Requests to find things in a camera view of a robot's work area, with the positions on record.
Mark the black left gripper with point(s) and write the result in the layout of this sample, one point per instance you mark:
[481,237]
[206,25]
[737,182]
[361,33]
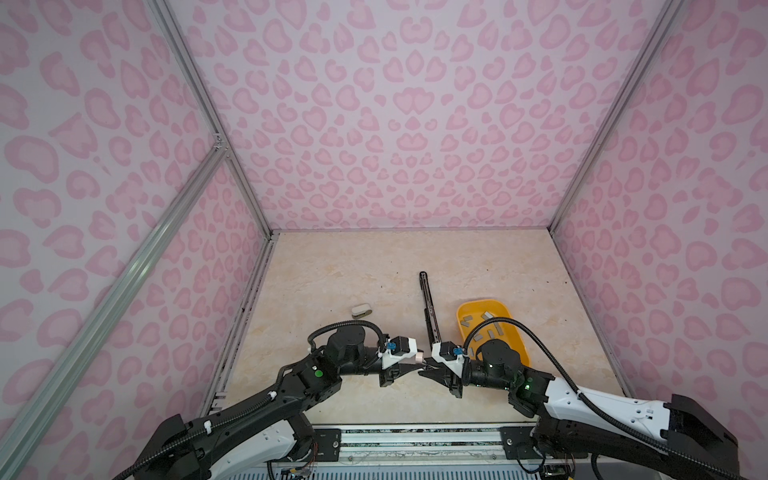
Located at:
[391,374]

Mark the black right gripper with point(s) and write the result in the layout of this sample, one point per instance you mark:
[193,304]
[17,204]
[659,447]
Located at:
[448,378]

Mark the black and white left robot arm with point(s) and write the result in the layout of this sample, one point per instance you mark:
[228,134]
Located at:
[271,424]

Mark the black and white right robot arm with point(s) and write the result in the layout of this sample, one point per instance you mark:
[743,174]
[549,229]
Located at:
[678,438]

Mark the yellow plastic tray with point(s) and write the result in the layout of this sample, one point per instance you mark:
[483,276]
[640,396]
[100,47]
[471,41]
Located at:
[472,313]

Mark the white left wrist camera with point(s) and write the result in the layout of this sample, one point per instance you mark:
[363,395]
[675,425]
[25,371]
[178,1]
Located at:
[397,350]

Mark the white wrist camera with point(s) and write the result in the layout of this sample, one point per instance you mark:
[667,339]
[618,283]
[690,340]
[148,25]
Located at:
[397,350]
[450,356]

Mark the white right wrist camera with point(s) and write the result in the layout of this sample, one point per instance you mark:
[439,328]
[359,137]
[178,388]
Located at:
[450,356]

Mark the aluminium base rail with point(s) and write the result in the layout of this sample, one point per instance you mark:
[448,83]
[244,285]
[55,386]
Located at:
[437,451]

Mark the aluminium frame bar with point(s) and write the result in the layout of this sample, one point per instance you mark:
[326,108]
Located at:
[39,413]

